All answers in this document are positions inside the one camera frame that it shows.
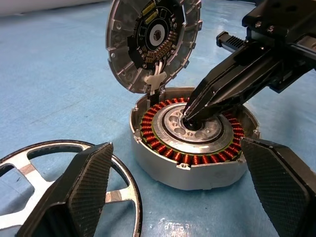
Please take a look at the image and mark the blue plastic table cover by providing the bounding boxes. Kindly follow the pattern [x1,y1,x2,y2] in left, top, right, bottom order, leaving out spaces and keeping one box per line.
[0,0,316,237]

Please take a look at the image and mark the silver spoked rotor ring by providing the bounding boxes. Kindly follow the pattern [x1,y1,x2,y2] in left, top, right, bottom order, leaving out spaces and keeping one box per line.
[0,140,143,237]

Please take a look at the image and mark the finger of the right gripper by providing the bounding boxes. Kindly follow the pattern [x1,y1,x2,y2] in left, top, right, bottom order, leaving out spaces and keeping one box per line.
[184,42,281,119]
[190,64,310,121]

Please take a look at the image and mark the silver motor base copper windings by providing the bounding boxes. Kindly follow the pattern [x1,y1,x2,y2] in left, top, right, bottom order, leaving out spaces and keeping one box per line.
[129,86,260,191]

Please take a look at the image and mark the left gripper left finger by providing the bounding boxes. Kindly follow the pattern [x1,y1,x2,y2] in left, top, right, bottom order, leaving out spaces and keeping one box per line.
[17,141,115,237]

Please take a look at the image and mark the silver motor lid circuit board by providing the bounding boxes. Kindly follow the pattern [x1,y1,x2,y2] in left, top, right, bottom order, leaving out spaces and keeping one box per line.
[105,0,203,95]

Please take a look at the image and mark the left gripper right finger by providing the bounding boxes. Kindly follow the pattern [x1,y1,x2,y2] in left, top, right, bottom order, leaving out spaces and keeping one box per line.
[240,137,316,237]

